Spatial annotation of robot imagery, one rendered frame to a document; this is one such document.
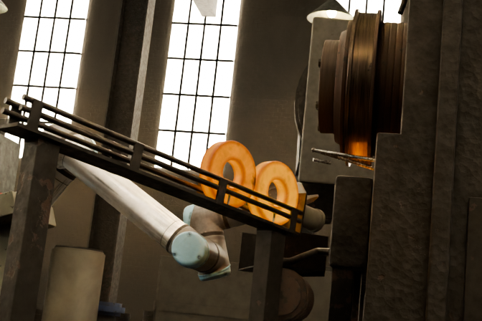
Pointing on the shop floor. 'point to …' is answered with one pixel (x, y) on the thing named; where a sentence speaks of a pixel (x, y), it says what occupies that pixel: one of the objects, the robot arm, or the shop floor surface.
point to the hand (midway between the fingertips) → (314, 199)
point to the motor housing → (294, 296)
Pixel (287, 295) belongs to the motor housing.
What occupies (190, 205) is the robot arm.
